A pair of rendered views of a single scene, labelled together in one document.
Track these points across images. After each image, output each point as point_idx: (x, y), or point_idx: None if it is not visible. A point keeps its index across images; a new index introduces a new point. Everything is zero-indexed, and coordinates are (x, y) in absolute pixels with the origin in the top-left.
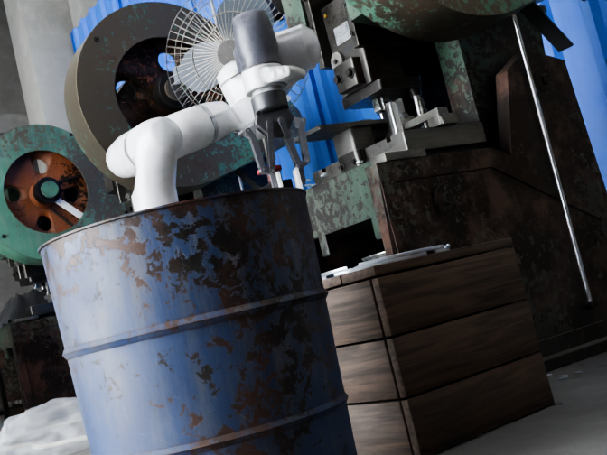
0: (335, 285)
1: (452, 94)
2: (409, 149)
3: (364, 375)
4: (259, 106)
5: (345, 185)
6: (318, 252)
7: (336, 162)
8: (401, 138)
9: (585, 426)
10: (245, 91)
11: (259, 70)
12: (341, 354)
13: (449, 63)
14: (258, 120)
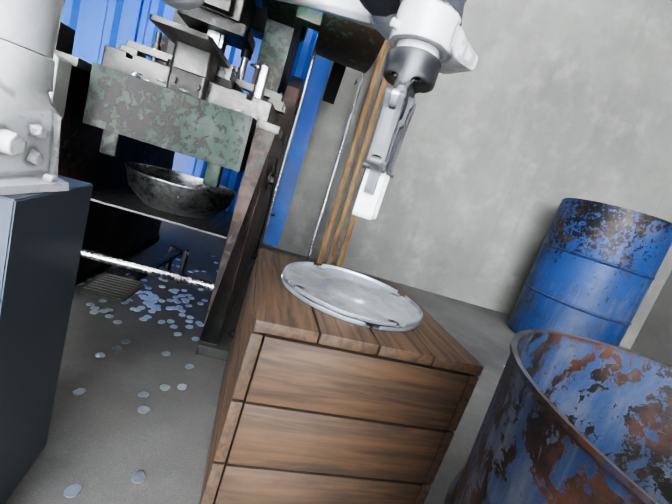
0: (420, 363)
1: None
2: (268, 122)
3: (395, 456)
4: (426, 75)
5: (190, 110)
6: (80, 136)
7: (156, 62)
8: (266, 108)
9: (454, 460)
10: (396, 19)
11: (457, 27)
12: (377, 430)
13: (270, 50)
14: (409, 89)
